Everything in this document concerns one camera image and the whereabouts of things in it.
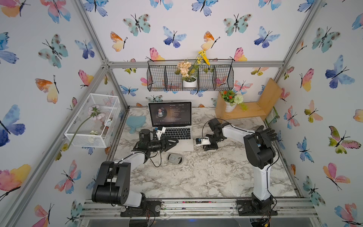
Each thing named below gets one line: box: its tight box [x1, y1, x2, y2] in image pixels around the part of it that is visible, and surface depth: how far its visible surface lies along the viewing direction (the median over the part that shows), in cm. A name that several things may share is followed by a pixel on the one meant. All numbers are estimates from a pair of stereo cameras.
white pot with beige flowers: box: [174, 61, 198, 88], surface depth 88 cm
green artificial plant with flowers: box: [221, 89, 249, 112], surface depth 98 cm
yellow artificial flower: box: [192, 50, 211, 71], surface depth 86 cm
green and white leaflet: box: [265, 105, 279, 125], surface depth 112 cm
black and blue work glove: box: [256, 125, 278, 146], surface depth 106 cm
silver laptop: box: [148, 101, 194, 152], surface depth 103 cm
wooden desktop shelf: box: [215, 77, 284, 122], surface depth 106 cm
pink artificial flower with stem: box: [55, 104, 106, 161], surface depth 74 cm
